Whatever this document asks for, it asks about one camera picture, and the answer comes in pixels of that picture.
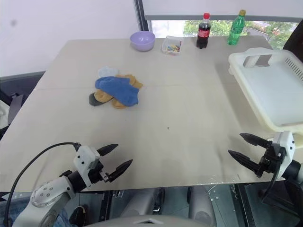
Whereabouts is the grey robot torso rim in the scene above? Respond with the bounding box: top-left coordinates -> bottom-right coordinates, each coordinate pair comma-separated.
94,214 -> 214,227

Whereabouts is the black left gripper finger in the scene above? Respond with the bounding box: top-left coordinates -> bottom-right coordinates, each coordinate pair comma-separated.
107,158 -> 134,183
97,143 -> 119,157

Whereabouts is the green bottle with yellow cap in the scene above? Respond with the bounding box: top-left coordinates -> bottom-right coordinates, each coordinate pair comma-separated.
227,9 -> 247,46

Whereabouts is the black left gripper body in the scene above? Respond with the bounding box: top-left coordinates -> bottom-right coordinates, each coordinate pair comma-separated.
87,162 -> 112,186

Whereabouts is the white bag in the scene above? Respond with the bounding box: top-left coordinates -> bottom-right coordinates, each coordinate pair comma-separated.
0,100 -> 11,130

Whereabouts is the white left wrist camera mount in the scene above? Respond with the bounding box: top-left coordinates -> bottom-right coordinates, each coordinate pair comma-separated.
72,145 -> 101,187

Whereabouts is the small clear container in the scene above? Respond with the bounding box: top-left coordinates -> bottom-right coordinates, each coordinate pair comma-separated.
161,35 -> 183,56

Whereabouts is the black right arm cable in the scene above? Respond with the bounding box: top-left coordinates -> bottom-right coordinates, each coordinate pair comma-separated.
264,163 -> 281,197

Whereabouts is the purple plastic bowl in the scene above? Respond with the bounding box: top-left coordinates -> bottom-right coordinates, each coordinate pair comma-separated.
130,31 -> 156,52

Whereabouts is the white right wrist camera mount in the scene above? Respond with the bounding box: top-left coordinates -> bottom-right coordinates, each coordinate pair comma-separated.
269,131 -> 296,180

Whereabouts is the dark window frame post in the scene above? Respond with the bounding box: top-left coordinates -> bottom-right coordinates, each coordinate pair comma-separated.
134,0 -> 152,38

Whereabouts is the pale blue sock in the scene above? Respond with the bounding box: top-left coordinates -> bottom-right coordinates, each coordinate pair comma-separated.
98,66 -> 119,79

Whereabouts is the cola bottle with red cap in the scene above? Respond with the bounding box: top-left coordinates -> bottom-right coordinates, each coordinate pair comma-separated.
196,13 -> 212,50

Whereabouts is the grey rounded robot leg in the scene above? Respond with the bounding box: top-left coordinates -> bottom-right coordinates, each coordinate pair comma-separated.
189,186 -> 217,225
120,188 -> 164,218

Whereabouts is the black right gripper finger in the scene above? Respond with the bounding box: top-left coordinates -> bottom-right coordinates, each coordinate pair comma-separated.
228,149 -> 262,175
239,132 -> 272,148

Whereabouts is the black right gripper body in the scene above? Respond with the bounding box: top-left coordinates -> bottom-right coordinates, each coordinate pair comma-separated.
256,140 -> 285,178

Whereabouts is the dark chair base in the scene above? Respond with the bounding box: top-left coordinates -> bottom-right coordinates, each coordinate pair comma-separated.
261,183 -> 303,210

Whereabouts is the grey roller blind bar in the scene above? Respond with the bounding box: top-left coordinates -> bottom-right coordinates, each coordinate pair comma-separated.
144,14 -> 302,22

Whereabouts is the white plastic basket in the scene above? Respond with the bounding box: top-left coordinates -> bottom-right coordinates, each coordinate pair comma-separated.
228,47 -> 303,133

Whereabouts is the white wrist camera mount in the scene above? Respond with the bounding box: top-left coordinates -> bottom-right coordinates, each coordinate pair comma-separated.
72,145 -> 101,187
269,131 -> 296,180

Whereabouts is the black shoe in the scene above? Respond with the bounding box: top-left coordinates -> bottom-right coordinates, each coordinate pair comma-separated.
68,205 -> 89,225

